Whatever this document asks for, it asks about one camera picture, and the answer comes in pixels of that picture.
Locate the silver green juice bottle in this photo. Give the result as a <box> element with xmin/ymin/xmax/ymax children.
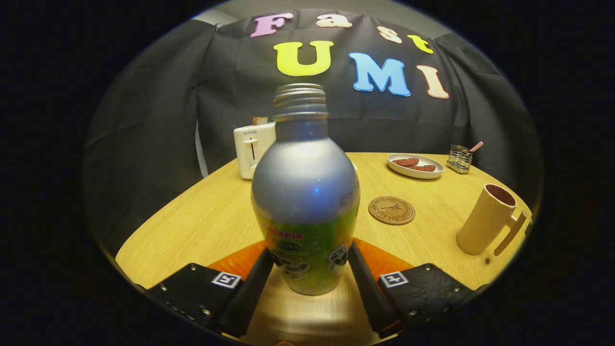
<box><xmin>251</xmin><ymin>83</ymin><xmax>361</xmax><ymax>296</ymax></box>

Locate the wooden table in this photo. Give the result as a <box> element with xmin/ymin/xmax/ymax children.
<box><xmin>115</xmin><ymin>152</ymin><xmax>534</xmax><ymax>346</ymax></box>

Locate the wire mesh holder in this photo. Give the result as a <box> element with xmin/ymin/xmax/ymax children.
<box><xmin>447</xmin><ymin>145</ymin><xmax>473</xmax><ymax>174</ymax></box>

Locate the white toaster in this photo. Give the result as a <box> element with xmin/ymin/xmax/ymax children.
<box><xmin>234</xmin><ymin>122</ymin><xmax>277</xmax><ymax>180</ymax></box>

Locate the beige cup with wooden handle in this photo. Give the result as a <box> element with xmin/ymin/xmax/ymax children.
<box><xmin>455</xmin><ymin>184</ymin><xmax>529</xmax><ymax>256</ymax></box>

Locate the white oval plate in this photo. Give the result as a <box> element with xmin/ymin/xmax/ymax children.
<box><xmin>387</xmin><ymin>153</ymin><xmax>444</xmax><ymax>180</ymax></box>

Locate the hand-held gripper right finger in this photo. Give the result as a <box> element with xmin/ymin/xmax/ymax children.
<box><xmin>347</xmin><ymin>238</ymin><xmax>490</xmax><ymax>339</ymax></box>

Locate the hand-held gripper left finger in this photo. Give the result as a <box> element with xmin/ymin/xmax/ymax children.
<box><xmin>136</xmin><ymin>240</ymin><xmax>275</xmax><ymax>338</ymax></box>

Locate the round brown coaster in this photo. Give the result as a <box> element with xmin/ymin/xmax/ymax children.
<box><xmin>368</xmin><ymin>196</ymin><xmax>416</xmax><ymax>225</ymax></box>

